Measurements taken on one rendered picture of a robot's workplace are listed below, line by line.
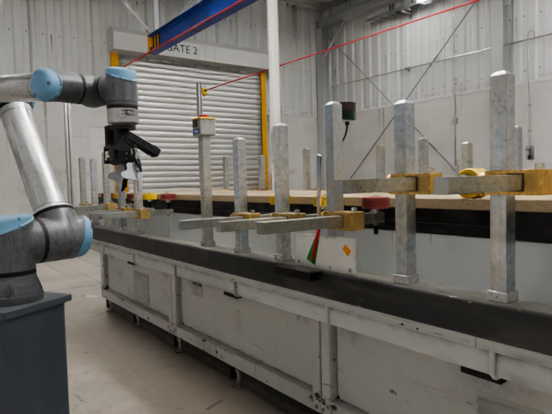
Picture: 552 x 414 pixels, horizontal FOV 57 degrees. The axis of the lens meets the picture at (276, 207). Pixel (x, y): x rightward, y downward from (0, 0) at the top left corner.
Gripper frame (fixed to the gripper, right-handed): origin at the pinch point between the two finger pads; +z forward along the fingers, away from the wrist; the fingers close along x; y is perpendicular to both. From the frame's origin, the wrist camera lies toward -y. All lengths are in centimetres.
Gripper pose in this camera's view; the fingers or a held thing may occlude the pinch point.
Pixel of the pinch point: (132, 191)
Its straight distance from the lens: 158.7
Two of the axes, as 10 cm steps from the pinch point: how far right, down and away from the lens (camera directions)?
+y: -8.1, 0.5, -5.9
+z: 0.2, 10.0, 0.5
